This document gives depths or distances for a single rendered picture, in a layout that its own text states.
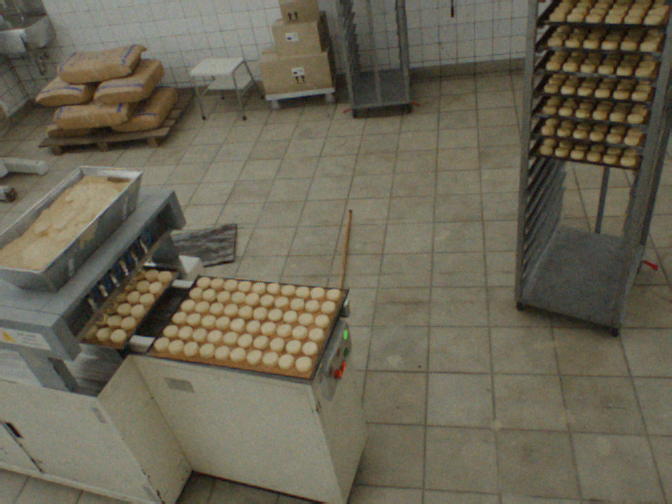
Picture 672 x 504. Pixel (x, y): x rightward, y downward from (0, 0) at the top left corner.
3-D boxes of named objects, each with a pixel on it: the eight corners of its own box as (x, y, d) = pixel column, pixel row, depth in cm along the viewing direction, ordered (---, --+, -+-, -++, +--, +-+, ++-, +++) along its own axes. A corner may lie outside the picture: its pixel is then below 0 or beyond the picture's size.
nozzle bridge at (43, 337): (18, 383, 210) (-34, 313, 189) (134, 250, 262) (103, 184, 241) (96, 398, 199) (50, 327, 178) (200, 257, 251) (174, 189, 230)
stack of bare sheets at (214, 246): (236, 225, 414) (235, 222, 412) (234, 262, 382) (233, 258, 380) (150, 241, 415) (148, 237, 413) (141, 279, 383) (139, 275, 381)
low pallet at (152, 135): (43, 156, 543) (37, 145, 536) (82, 114, 604) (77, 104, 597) (169, 146, 522) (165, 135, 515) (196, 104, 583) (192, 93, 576)
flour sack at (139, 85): (145, 104, 502) (138, 85, 492) (97, 110, 508) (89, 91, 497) (168, 69, 557) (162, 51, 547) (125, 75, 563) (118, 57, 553)
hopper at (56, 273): (-10, 296, 194) (-33, 263, 186) (95, 196, 234) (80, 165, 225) (62, 306, 185) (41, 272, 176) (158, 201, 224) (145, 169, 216)
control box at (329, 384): (322, 399, 202) (315, 373, 194) (343, 346, 219) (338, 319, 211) (332, 401, 201) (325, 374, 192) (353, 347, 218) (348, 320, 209)
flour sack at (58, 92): (83, 108, 515) (75, 90, 504) (39, 112, 523) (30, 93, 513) (119, 73, 569) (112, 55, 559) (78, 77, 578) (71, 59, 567)
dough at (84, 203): (-15, 279, 191) (-25, 264, 187) (89, 184, 229) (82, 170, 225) (53, 288, 182) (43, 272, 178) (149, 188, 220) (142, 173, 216)
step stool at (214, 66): (264, 97, 571) (252, 50, 543) (246, 120, 539) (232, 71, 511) (222, 98, 585) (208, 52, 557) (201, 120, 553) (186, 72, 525)
